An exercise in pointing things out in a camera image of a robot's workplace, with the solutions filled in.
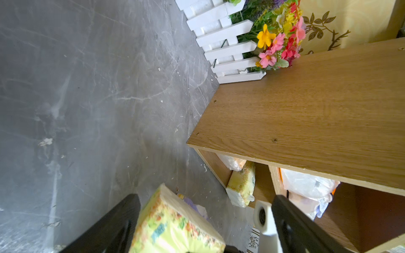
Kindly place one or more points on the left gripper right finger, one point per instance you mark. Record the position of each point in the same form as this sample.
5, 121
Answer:
298, 233

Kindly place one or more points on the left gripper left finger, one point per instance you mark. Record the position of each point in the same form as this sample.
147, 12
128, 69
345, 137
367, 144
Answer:
113, 233

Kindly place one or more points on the orange tissue pack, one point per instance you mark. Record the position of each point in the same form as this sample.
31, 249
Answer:
312, 187

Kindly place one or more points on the green-yellow tissue pack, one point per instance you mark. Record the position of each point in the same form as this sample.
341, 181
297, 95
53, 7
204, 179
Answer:
167, 224

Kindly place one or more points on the purple tissue pack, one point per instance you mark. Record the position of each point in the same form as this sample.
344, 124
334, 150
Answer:
200, 209

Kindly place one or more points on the peach tissue pack middle shelf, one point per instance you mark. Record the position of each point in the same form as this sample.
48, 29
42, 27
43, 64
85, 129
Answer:
313, 204

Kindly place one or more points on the peach tissue pack shelf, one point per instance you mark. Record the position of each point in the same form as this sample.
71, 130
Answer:
313, 204
232, 163

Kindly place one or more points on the yellow floral pack bottom shelf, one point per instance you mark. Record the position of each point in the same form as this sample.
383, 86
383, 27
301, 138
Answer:
240, 187

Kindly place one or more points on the peach tissue pack bottom shelf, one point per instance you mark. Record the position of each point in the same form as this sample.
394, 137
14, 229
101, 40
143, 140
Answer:
232, 163

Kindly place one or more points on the wooden three-tier shelf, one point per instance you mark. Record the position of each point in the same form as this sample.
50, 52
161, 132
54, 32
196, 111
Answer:
338, 115

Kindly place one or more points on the artificial flowers white fence planter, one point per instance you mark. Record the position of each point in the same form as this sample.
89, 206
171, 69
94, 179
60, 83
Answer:
242, 40

